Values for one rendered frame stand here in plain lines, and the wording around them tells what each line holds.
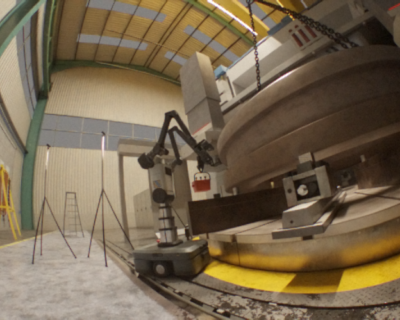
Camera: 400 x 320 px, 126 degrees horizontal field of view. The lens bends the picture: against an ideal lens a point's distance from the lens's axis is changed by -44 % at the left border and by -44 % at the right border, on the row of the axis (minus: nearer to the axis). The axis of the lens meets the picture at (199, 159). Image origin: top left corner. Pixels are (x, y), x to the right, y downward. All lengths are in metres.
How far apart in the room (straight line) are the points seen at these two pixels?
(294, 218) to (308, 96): 1.38
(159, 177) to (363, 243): 1.74
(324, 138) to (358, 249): 1.00
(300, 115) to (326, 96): 0.36
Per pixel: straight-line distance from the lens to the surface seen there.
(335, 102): 2.02
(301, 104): 2.06
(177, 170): 5.52
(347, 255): 1.26
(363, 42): 5.95
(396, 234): 1.30
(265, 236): 1.37
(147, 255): 1.74
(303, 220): 1.04
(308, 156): 1.55
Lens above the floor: 0.55
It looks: 16 degrees up
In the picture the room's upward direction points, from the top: 9 degrees counter-clockwise
